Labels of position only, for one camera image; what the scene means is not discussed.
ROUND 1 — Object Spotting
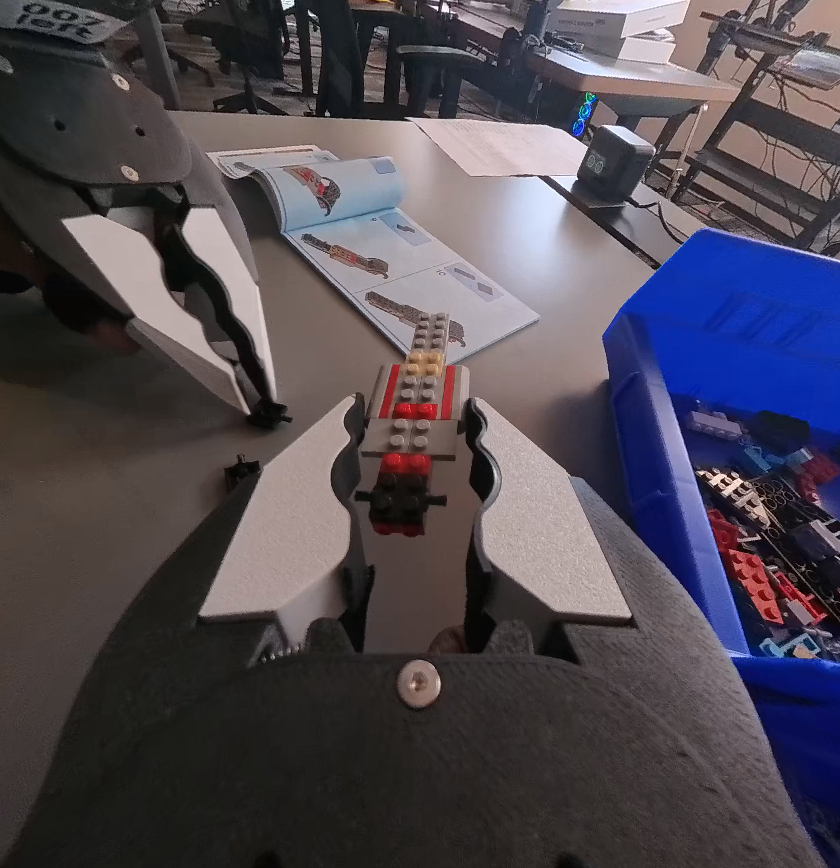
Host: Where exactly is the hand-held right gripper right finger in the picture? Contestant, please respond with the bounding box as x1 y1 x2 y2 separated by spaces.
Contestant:
465 399 633 653

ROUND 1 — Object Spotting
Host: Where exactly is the white paper sheet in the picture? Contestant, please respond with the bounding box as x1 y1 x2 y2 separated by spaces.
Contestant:
406 117 600 179

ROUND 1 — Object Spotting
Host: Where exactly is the black office chair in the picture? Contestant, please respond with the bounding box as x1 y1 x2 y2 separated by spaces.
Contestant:
183 0 292 116
311 0 485 122

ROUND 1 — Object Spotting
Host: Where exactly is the brick instruction booklet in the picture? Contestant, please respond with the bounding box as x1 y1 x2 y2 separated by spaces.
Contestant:
206 144 541 356

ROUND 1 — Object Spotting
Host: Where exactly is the pile of mixed toy bricks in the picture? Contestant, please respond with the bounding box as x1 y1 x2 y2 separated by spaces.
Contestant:
684 400 840 662

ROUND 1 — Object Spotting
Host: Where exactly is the background work table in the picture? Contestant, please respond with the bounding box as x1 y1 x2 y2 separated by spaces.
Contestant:
454 0 741 133

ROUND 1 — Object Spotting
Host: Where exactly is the person's left hand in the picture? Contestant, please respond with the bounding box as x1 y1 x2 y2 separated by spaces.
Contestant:
0 186 143 357

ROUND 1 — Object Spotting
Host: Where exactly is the blue plastic bin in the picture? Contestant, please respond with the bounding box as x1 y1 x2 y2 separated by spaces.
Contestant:
603 227 840 868

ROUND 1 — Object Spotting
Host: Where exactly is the computer with coloured lights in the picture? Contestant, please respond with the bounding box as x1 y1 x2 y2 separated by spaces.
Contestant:
565 91 600 137

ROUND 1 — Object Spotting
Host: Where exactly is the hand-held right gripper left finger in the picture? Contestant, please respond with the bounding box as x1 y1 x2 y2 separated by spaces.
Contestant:
198 393 375 648

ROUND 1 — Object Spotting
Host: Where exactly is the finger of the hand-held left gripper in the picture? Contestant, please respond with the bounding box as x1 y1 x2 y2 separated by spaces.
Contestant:
61 213 253 416
159 203 280 408

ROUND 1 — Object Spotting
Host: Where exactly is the dark cube device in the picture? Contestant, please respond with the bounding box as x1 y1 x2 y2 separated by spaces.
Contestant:
577 124 657 204

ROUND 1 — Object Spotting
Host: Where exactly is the large flat white box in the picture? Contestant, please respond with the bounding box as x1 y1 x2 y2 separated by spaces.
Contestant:
545 0 692 65

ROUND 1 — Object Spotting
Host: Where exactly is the dark side desk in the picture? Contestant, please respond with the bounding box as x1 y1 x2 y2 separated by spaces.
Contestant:
538 173 715 269

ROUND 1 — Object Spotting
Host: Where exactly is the grey red toy brick model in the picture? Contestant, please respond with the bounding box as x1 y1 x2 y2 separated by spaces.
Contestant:
354 311 470 538

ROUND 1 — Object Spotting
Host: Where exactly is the black metal rack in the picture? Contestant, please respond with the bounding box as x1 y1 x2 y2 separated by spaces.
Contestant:
671 0 840 262

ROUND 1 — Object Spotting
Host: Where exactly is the grey-brown desk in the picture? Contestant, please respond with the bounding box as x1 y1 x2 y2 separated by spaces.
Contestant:
0 108 671 849

